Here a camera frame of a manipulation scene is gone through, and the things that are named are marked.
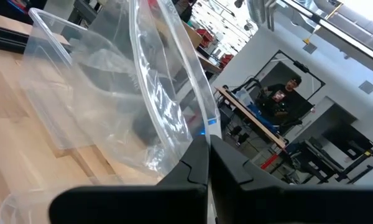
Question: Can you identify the wooden workbench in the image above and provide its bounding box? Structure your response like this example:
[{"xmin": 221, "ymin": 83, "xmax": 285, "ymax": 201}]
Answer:
[
  {"xmin": 215, "ymin": 86, "xmax": 287, "ymax": 149},
  {"xmin": 182, "ymin": 21, "xmax": 223, "ymax": 75}
]

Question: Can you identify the square wall vent grille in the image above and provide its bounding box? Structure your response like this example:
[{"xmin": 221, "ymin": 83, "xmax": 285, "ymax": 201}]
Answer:
[
  {"xmin": 358, "ymin": 80, "xmax": 373, "ymax": 95},
  {"xmin": 302, "ymin": 42, "xmax": 318, "ymax": 55}
]

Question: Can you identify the light blue box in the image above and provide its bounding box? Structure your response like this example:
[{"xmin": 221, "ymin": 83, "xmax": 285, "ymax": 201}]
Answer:
[{"xmin": 235, "ymin": 88, "xmax": 253, "ymax": 106}]

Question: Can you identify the person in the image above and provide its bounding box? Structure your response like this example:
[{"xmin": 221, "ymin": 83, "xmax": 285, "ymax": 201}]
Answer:
[{"xmin": 255, "ymin": 75, "xmax": 315, "ymax": 126}]

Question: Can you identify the long ceiling light bar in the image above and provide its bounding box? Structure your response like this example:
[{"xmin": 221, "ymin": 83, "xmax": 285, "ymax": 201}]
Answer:
[{"xmin": 278, "ymin": 0, "xmax": 373, "ymax": 67}]

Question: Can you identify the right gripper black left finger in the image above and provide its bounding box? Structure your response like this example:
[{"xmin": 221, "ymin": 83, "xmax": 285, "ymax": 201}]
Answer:
[{"xmin": 157, "ymin": 135, "xmax": 210, "ymax": 224}]

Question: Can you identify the black robot station frame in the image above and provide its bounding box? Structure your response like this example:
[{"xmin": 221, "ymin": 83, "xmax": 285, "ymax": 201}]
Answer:
[{"xmin": 254, "ymin": 49, "xmax": 326, "ymax": 103}]

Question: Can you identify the black metal stand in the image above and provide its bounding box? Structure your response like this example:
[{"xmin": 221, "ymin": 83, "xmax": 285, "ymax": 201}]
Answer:
[{"xmin": 282, "ymin": 139, "xmax": 373, "ymax": 185}]

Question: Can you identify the black cabinet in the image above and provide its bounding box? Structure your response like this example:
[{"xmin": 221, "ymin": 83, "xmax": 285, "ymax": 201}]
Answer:
[{"xmin": 321, "ymin": 123, "xmax": 373, "ymax": 160}]

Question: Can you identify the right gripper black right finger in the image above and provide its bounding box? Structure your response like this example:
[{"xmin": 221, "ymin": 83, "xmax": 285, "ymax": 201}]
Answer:
[{"xmin": 210, "ymin": 135, "xmax": 288, "ymax": 224}]

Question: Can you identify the clear plastic zip bag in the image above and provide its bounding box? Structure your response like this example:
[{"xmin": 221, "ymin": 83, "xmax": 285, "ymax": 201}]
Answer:
[{"xmin": 70, "ymin": 0, "xmax": 222, "ymax": 179}]

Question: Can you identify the clear plastic storage box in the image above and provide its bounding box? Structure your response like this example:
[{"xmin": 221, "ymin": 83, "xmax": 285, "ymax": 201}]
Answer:
[{"xmin": 18, "ymin": 7, "xmax": 150, "ymax": 151}]

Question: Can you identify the red plastic bin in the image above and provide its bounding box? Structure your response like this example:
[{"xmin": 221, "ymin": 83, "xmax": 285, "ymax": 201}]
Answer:
[
  {"xmin": 219, "ymin": 53, "xmax": 234, "ymax": 68},
  {"xmin": 196, "ymin": 28, "xmax": 214, "ymax": 44}
]

